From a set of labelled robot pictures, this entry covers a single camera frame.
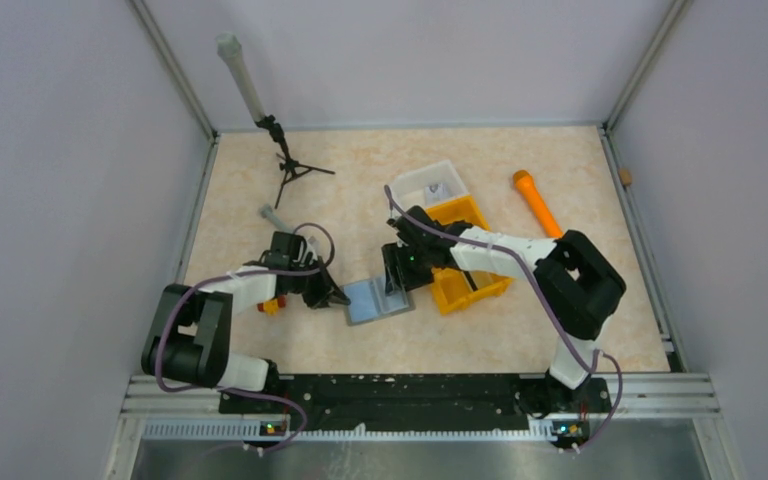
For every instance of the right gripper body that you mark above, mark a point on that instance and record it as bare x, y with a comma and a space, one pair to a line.
419, 265

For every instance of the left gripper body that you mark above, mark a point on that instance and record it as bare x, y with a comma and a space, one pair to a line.
304, 279

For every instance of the grey leather card holder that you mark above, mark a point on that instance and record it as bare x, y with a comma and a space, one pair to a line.
370, 302

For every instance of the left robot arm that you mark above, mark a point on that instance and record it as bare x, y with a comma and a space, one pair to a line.
189, 338

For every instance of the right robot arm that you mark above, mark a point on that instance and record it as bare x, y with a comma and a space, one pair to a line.
574, 282

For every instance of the yellow toy brick car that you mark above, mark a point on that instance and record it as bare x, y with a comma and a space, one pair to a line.
272, 306

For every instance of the yellow plastic bin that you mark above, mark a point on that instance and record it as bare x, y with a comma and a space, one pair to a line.
454, 290

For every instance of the white plastic bin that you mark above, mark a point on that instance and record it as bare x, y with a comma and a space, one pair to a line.
407, 189

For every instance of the grey plastic bolt tool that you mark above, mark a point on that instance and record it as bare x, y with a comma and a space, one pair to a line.
267, 212

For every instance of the black mini tripod with tube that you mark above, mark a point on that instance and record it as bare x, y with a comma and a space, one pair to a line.
229, 50

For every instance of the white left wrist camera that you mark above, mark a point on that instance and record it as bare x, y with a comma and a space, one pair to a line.
308, 251

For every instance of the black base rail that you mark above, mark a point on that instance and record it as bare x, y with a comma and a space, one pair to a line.
422, 402

